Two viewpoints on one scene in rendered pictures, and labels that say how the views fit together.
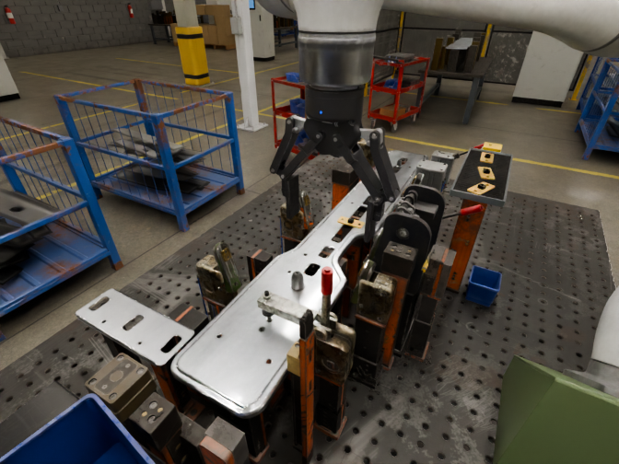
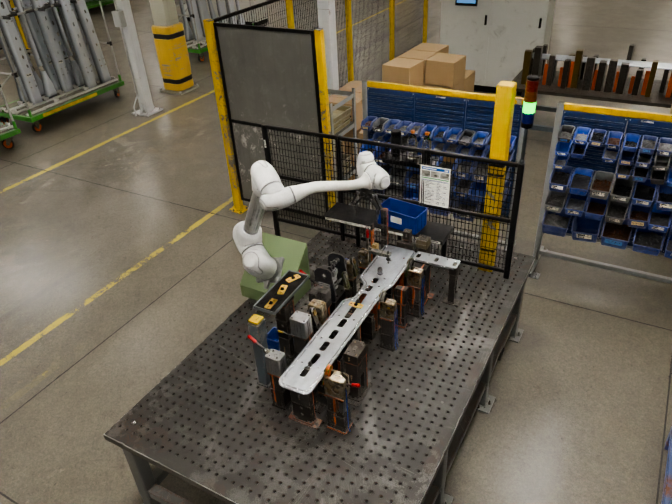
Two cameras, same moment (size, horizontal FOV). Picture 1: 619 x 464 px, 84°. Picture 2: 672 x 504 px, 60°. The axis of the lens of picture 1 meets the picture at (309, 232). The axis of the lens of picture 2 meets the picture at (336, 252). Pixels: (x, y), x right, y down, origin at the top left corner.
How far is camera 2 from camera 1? 3.84 m
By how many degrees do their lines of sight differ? 112
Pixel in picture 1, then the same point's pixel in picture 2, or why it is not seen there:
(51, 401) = (438, 238)
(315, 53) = not seen: hidden behind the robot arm
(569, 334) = (243, 328)
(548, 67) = not seen: outside the picture
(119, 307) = (445, 263)
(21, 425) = (441, 235)
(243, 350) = (394, 255)
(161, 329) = (424, 258)
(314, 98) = not seen: hidden behind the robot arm
